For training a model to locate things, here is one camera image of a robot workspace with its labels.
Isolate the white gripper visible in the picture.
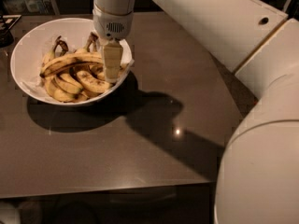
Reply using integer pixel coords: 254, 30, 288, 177
93, 4, 134, 82

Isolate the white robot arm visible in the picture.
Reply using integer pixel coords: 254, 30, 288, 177
93, 0, 299, 224

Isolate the long top banana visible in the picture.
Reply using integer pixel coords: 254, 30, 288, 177
39, 52, 103, 77

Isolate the back banana with stem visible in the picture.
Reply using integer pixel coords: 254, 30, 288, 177
76, 33, 98, 53

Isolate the right side banana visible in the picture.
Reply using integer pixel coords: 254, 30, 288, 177
90, 63, 128, 80

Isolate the middle curved banana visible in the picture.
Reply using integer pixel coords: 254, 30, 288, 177
75, 66, 112, 93

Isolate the small left banana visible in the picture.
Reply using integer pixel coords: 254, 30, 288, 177
42, 36, 61, 65

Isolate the lower left banana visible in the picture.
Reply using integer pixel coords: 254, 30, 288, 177
44, 77, 77, 103

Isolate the white bowl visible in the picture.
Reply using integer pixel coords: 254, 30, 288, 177
9, 17, 133, 107

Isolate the shelf with bottles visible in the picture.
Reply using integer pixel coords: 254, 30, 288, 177
0, 0, 60, 15

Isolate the black object on table edge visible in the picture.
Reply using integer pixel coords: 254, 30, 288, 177
0, 15, 21, 48

